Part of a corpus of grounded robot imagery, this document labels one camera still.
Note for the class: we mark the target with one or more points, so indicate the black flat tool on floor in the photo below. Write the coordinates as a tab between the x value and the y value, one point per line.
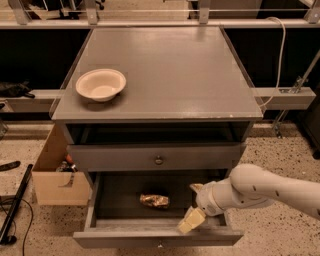
9	166

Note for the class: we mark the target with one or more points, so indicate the open grey bottom drawer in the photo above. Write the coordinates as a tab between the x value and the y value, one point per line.
117	219

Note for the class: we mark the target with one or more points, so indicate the white paper bowl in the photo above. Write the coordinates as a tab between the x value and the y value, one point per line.
100	85

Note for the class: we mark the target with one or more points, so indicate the metal railing frame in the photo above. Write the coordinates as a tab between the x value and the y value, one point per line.
63	14

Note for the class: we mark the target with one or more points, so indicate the black pole on floor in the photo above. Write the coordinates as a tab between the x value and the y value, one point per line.
5	239

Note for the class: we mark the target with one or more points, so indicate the grey wooden drawer cabinet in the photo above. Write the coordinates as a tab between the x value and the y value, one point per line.
184	85

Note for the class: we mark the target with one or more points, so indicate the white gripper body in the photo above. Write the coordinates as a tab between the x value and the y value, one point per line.
205	198

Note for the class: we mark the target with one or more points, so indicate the closed grey upper drawer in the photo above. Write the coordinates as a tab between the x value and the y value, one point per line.
99	158

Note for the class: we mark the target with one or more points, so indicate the brown cardboard box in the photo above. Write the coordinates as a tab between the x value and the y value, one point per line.
53	187

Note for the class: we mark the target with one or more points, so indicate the items inside cardboard box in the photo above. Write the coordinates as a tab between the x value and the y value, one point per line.
67	165

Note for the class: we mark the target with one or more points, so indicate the black bag on shelf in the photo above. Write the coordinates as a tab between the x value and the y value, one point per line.
14	90

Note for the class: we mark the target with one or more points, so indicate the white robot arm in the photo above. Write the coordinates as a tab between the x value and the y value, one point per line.
250	186

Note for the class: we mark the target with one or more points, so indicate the orange patterned drink can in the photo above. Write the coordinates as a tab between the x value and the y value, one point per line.
155	201

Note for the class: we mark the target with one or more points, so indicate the round metal drawer knob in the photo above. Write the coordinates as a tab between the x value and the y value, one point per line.
158	160

